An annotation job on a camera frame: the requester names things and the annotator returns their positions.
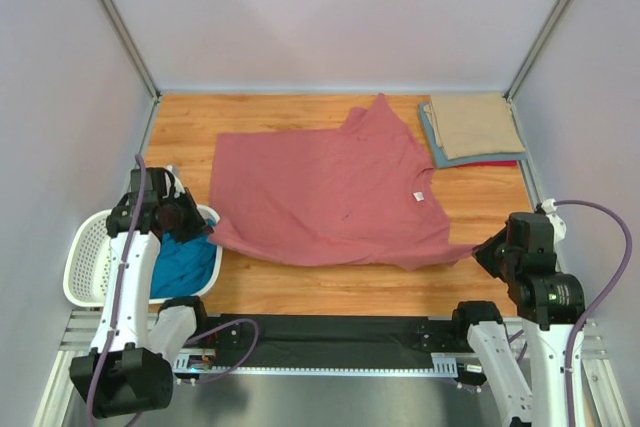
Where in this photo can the left aluminium frame post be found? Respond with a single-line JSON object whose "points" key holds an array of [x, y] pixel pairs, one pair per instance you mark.
{"points": [[118, 24]]}

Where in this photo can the blue t shirt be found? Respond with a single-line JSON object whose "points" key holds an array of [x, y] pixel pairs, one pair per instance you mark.
{"points": [[183, 269]]}

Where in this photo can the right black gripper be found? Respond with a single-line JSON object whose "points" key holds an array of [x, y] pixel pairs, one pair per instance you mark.
{"points": [[493, 251]]}

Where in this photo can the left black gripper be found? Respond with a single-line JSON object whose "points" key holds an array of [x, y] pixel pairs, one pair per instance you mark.
{"points": [[189, 220]]}

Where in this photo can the folded grey-blue t shirt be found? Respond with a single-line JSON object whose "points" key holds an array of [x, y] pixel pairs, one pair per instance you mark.
{"points": [[439, 157]]}

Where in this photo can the aluminium frame post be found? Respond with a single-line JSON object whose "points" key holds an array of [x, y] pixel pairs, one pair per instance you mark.
{"points": [[118, 24], [544, 35]]}

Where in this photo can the pink t shirt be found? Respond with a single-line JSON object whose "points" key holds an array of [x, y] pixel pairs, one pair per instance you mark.
{"points": [[356, 194]]}

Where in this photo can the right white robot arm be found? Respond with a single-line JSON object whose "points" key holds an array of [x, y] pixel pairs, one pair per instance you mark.
{"points": [[551, 307]]}

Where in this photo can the folded beige t shirt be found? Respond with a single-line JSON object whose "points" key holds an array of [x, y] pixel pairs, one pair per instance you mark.
{"points": [[469, 125]]}

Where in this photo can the white plastic laundry basket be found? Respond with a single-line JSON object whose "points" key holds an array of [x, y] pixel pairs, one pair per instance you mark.
{"points": [[94, 258]]}

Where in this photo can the folded red t shirt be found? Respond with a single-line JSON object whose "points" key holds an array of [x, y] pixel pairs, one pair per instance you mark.
{"points": [[505, 163]]}

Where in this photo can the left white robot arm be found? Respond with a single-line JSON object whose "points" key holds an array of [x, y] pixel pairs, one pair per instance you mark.
{"points": [[129, 366]]}

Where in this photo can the right aluminium frame post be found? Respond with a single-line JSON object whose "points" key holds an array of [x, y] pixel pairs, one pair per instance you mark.
{"points": [[544, 35]]}

